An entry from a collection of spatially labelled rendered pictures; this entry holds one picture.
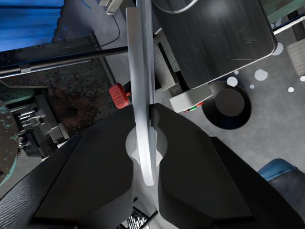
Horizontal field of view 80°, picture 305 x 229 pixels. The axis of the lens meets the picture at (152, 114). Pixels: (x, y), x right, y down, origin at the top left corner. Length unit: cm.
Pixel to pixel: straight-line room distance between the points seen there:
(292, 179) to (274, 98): 66
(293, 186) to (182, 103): 32
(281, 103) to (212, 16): 88
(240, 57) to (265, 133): 95
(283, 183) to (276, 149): 74
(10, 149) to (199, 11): 134
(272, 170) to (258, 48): 31
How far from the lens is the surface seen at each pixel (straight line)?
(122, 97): 52
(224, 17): 29
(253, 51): 28
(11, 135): 146
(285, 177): 51
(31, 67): 110
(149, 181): 16
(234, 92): 117
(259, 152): 128
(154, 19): 46
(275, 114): 115
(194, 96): 56
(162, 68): 55
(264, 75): 42
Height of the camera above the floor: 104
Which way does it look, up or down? 39 degrees down
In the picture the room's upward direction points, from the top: 117 degrees counter-clockwise
